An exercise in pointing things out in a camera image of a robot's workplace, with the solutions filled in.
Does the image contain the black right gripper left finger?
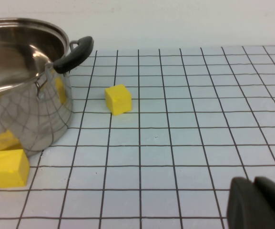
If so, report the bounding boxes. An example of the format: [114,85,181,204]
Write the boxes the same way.
[226,177,275,229]

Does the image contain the yellow foam cube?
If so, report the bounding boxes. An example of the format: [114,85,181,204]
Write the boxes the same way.
[104,83,132,116]
[0,149,31,188]

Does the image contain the stainless steel pot black handles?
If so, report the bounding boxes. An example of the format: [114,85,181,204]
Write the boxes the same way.
[0,18,94,165]

